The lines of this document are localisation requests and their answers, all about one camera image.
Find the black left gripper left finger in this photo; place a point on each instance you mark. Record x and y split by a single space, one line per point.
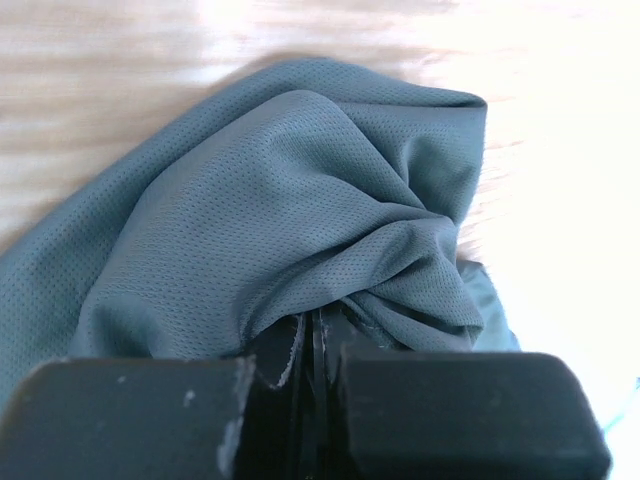
231 418

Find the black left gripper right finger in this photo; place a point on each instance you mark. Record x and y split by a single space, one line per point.
400 414

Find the dark grey t-shirt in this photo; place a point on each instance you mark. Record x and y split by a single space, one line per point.
308 183

